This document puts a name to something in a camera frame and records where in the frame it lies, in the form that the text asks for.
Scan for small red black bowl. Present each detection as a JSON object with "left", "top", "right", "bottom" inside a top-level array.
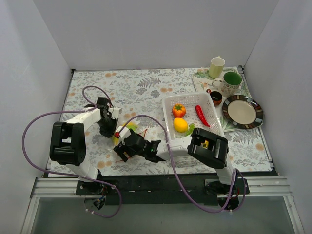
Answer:
[{"left": 206, "top": 89, "right": 223, "bottom": 107}]

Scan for white plastic basket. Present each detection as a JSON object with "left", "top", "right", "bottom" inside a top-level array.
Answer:
[{"left": 161, "top": 92, "right": 224, "bottom": 159}]

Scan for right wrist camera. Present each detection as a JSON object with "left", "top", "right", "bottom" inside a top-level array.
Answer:
[{"left": 114, "top": 126, "right": 132, "bottom": 143}]

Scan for yellow fake lemon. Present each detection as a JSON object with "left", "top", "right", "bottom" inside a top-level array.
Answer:
[{"left": 173, "top": 117, "right": 189, "bottom": 133}]

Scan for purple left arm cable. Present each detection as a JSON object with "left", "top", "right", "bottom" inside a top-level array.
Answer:
[{"left": 21, "top": 86, "right": 122, "bottom": 218}]

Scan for floral mug green inside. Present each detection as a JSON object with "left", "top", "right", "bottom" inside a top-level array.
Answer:
[{"left": 212, "top": 72, "right": 242, "bottom": 97}]

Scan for red fake chili pepper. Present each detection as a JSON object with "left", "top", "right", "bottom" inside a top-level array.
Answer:
[{"left": 195, "top": 105, "right": 210, "bottom": 127}]

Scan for floral table mat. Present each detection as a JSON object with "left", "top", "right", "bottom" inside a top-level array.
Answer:
[{"left": 62, "top": 68, "right": 273, "bottom": 176}]

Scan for clear zip top bag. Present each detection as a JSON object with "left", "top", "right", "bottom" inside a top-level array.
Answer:
[{"left": 113, "top": 130, "right": 148, "bottom": 162}]

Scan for grey aluminium frame rail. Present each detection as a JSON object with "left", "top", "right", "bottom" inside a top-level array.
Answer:
[{"left": 20, "top": 65, "right": 305, "bottom": 234}]

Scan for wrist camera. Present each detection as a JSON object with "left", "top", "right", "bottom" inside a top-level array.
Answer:
[
  {"left": 114, "top": 126, "right": 132, "bottom": 143},
  {"left": 111, "top": 107, "right": 122, "bottom": 119}
]

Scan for dark rimmed ceramic plate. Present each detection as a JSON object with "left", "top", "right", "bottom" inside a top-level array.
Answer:
[{"left": 222, "top": 95, "right": 264, "bottom": 129}]

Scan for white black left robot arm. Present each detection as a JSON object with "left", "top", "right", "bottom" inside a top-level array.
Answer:
[{"left": 49, "top": 97, "right": 121, "bottom": 195}]

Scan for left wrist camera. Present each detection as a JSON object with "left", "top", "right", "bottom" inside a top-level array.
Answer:
[{"left": 111, "top": 107, "right": 122, "bottom": 119}]

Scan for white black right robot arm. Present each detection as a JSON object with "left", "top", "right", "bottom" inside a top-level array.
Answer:
[{"left": 114, "top": 126, "right": 238, "bottom": 194}]

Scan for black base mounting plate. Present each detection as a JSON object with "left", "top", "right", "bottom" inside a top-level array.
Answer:
[{"left": 76, "top": 173, "right": 249, "bottom": 206}]

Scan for orange fake tomato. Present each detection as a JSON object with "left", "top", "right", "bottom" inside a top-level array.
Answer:
[{"left": 172, "top": 103, "right": 186, "bottom": 118}]

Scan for pale green mug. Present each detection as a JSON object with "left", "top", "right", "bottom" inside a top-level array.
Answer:
[{"left": 209, "top": 56, "right": 225, "bottom": 78}]

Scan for green fake apple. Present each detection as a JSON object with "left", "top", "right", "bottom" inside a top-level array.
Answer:
[{"left": 126, "top": 122, "right": 138, "bottom": 132}]

